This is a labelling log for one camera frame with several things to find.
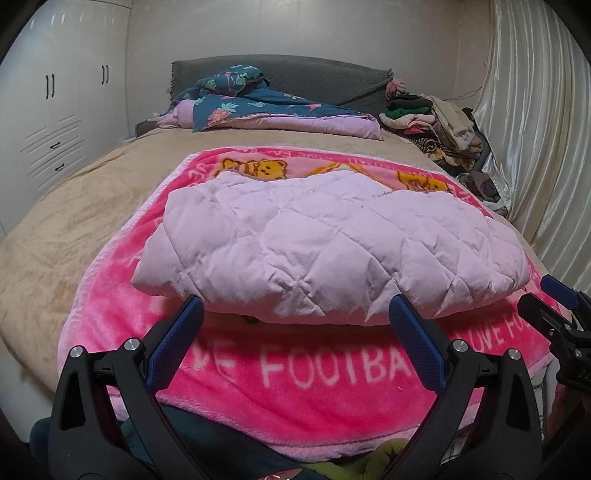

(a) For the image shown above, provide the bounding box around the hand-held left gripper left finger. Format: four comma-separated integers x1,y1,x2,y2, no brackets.
48,295,206,480

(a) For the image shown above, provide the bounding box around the white wardrobe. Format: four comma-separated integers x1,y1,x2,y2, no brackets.
0,0,132,236

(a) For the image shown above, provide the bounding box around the pile of clothes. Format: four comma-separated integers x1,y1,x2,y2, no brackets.
379,78,513,204

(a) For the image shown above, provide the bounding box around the white satin curtain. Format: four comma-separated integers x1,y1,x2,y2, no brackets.
471,0,591,296

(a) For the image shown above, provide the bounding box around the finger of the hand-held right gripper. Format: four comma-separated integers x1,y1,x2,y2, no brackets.
540,274,591,317
517,293,575,344

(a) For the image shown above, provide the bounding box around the teal floral quilt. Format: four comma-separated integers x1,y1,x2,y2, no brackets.
154,65,383,141

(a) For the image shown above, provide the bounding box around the pink quilted jacket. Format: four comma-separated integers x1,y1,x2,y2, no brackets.
130,172,531,326

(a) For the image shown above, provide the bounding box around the grey headboard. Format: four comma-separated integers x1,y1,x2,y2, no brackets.
168,55,394,107

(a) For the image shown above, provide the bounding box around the thin black cable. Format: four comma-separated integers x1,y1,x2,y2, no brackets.
443,87,485,101

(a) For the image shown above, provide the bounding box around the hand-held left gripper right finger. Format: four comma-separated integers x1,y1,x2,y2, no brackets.
388,295,543,480

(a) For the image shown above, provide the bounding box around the bed with beige sheet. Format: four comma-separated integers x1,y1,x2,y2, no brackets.
0,124,546,407

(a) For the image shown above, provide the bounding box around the pink printed blanket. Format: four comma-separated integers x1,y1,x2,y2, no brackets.
58,147,573,450

